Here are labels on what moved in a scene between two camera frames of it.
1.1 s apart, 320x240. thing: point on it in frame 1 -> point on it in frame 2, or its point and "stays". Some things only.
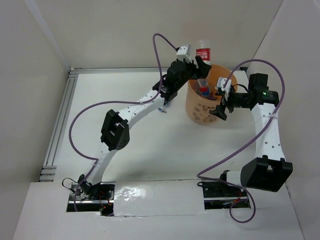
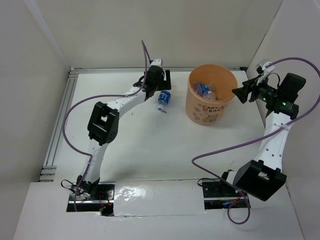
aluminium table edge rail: x=48 y=170 stays
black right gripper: x=220 y=112 -> x=242 y=92
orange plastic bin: x=198 y=108 stays
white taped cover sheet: x=149 y=198 stays
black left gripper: x=200 y=72 -> x=165 y=84
